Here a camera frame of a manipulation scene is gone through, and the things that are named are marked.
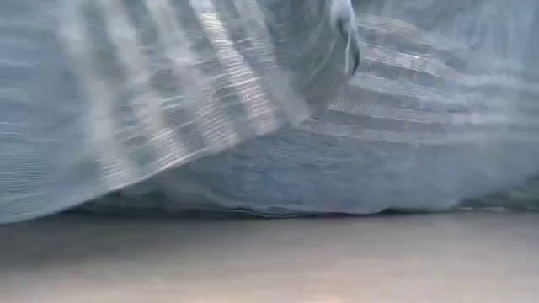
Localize blue striped shirt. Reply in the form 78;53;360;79
0;0;539;225

